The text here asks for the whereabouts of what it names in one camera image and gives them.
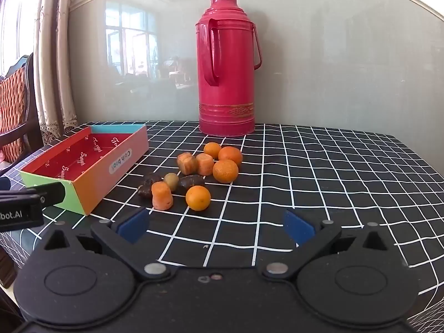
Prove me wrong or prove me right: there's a colourful cardboard box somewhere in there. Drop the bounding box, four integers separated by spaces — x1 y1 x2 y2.
19 123 150 216

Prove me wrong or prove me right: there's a dark wooden chair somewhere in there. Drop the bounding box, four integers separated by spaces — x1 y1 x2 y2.
0 53 43 168

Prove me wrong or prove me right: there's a dark brown chestnut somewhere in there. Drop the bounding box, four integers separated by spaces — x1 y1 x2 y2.
178 175 206 195
138 173 163 198

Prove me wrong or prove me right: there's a small orange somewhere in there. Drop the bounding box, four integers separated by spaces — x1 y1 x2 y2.
203 142 222 160
218 146 243 166
212 159 239 184
185 185 211 211

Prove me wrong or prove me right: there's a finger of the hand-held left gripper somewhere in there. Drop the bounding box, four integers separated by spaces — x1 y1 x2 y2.
26 181 67 206

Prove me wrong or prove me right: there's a red metal thermos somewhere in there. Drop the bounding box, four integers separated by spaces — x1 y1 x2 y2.
195 0 262 137

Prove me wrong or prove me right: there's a brownish orange fruit chunk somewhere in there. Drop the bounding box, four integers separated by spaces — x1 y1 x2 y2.
176 152 198 175

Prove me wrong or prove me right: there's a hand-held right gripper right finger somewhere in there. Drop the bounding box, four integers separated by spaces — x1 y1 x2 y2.
260 209 399 281

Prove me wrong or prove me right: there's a black checkered tablecloth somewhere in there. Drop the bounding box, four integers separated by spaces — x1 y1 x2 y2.
0 121 444 333

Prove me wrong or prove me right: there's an orange mandarin middle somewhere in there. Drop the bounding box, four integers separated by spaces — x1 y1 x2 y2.
196 153 215 176

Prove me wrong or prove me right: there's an orange patterned cushion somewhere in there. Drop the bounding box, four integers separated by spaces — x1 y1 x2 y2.
0 67 30 162

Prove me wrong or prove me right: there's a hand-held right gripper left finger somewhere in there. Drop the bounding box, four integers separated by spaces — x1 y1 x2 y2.
34 207 172 281

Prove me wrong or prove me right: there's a beige lace curtain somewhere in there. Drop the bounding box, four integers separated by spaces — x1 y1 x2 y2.
33 0 79 143

